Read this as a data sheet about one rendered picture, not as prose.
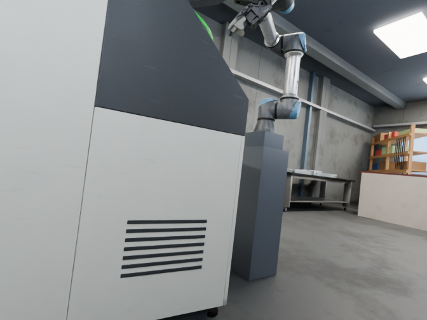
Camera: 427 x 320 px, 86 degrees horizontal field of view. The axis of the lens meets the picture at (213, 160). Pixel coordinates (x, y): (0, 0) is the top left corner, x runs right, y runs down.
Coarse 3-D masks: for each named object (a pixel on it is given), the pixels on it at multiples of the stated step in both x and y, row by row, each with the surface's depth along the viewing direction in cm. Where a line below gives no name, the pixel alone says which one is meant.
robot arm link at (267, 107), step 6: (264, 102) 148; (270, 102) 148; (276, 102) 147; (258, 108) 154; (264, 108) 148; (270, 108) 147; (276, 108) 145; (258, 114) 152; (264, 114) 148; (270, 114) 147
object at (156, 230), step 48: (96, 144) 72; (144, 144) 79; (192, 144) 87; (240, 144) 97; (96, 192) 72; (144, 192) 79; (192, 192) 88; (96, 240) 73; (144, 240) 79; (192, 240) 88; (96, 288) 73; (144, 288) 80; (192, 288) 89
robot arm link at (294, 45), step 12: (288, 36) 142; (300, 36) 139; (288, 48) 142; (300, 48) 140; (288, 60) 144; (288, 72) 143; (288, 84) 143; (288, 96) 142; (288, 108) 142; (300, 108) 147
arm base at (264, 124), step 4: (260, 120) 149; (264, 120) 148; (268, 120) 147; (272, 120) 148; (256, 124) 152; (260, 124) 148; (264, 124) 147; (268, 124) 146; (272, 124) 147; (256, 128) 149; (260, 128) 147; (264, 128) 146; (268, 128) 146; (272, 128) 146; (272, 132) 146
